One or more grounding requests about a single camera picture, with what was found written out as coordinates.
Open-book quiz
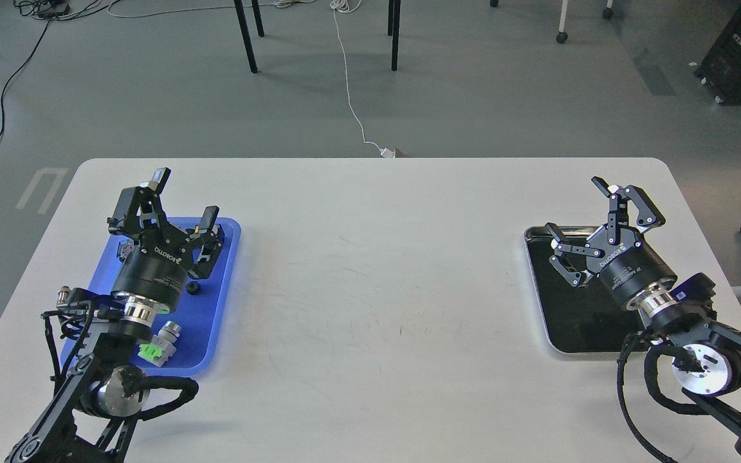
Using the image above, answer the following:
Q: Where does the white cable on floor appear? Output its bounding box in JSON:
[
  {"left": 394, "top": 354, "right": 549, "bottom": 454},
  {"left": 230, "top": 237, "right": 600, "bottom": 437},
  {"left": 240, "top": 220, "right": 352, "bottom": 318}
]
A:
[{"left": 274, "top": 0, "right": 396, "bottom": 158}]

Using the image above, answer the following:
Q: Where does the silver metal tray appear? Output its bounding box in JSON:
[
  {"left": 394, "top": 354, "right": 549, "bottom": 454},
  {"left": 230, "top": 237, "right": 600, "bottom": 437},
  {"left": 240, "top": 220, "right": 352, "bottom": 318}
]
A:
[{"left": 524, "top": 226, "right": 643, "bottom": 356}]

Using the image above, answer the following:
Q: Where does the black table leg right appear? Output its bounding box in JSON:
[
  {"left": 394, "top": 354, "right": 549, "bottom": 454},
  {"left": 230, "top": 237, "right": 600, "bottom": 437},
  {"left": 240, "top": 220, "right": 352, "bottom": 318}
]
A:
[{"left": 387, "top": 0, "right": 402, "bottom": 71}]

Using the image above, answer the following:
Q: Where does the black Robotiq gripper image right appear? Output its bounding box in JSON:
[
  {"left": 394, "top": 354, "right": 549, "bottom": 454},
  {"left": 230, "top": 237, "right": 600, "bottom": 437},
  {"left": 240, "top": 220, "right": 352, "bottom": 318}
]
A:
[{"left": 545, "top": 176, "right": 677, "bottom": 310}]

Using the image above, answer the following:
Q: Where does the white chair base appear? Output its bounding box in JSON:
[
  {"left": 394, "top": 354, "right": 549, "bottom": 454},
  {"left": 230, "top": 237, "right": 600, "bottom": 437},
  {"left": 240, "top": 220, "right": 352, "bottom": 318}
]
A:
[{"left": 474, "top": 1, "right": 618, "bottom": 49}]

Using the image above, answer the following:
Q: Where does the black Robotiq gripper image left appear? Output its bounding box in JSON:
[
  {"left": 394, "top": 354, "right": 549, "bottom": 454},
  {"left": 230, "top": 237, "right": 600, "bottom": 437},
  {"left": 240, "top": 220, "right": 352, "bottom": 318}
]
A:
[{"left": 107, "top": 167, "right": 224, "bottom": 314}]

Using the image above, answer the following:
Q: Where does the green and grey switch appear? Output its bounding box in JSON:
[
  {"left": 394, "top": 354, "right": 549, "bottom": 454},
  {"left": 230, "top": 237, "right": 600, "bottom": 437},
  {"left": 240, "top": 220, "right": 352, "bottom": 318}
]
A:
[{"left": 137, "top": 320, "right": 181, "bottom": 367}]

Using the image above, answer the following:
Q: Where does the small black gear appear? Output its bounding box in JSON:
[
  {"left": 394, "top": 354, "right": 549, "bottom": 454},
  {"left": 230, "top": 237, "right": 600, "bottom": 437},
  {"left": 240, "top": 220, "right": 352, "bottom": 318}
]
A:
[{"left": 185, "top": 281, "right": 202, "bottom": 296}]

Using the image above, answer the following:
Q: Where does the blue plastic tray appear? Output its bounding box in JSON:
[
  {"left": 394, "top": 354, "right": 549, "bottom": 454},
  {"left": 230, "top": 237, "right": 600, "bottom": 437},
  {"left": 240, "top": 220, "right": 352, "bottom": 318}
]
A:
[{"left": 87, "top": 217, "right": 241, "bottom": 377}]

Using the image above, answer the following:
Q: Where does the black table leg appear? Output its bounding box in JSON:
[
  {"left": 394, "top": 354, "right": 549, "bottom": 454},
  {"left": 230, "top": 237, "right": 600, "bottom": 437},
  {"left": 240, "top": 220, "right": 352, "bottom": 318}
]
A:
[
  {"left": 387, "top": 0, "right": 402, "bottom": 71},
  {"left": 234, "top": 0, "right": 265, "bottom": 74}
]

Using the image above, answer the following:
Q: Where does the black table leg left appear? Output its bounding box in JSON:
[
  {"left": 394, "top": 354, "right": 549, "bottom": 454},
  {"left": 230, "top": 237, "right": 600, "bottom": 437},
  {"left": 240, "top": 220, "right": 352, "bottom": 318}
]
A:
[{"left": 234, "top": 0, "right": 265, "bottom": 74}]

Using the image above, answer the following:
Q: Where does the yellow push button switch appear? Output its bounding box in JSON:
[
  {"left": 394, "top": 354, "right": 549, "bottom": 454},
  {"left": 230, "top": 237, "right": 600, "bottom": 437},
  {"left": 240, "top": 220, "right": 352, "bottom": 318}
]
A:
[{"left": 116, "top": 239, "right": 135, "bottom": 264}]

